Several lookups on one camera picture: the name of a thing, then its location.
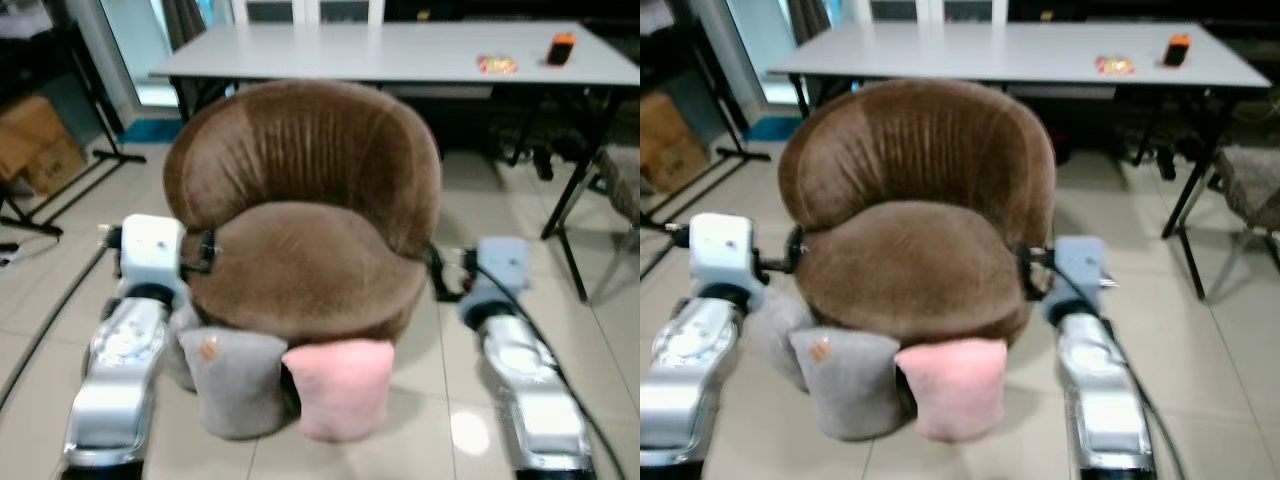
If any grey fuzzy pillow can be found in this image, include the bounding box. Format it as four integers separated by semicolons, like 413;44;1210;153
163;303;203;393
742;288;807;394

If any blue floor mat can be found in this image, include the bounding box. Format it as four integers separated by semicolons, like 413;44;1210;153
744;114;803;143
117;117;187;145

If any brown round velvet sofa chair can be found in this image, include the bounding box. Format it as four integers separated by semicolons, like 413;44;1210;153
163;80;443;347
778;78;1057;350

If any grey pillow with orange tag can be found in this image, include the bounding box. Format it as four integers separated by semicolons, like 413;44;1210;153
788;326;912;443
178;326;300;442

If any pink pillow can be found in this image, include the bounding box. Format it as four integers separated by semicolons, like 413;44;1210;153
281;339;397;444
893;338;1009;445

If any brown cardboard box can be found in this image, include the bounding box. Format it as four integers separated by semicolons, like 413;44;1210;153
640;92;714;197
0;95;90;197

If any chair with grey fuzzy cover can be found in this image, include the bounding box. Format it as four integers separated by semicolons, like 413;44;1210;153
1204;144;1280;303
588;144;641;303

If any white framed glass door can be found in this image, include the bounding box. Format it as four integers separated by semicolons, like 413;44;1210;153
64;0;193;128
688;0;803;123

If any grey table with black legs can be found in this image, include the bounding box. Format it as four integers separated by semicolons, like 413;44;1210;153
150;22;641;303
770;22;1274;301

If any white cabinet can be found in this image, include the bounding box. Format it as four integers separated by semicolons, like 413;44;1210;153
851;0;1010;27
231;0;387;27

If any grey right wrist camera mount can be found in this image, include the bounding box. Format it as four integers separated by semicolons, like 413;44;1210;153
461;236;532;304
1049;235;1118;304

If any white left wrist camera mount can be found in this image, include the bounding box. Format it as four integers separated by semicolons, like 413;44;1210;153
667;212;768;298
97;213;188;298

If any black floor cable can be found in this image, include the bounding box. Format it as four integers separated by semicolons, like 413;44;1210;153
0;243;112;413
640;233;693;282

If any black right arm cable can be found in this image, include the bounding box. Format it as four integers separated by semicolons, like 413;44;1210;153
1050;262;1191;480
468;258;628;480

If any black metal stand frame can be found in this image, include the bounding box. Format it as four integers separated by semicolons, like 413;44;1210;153
640;18;773;229
0;18;148;239

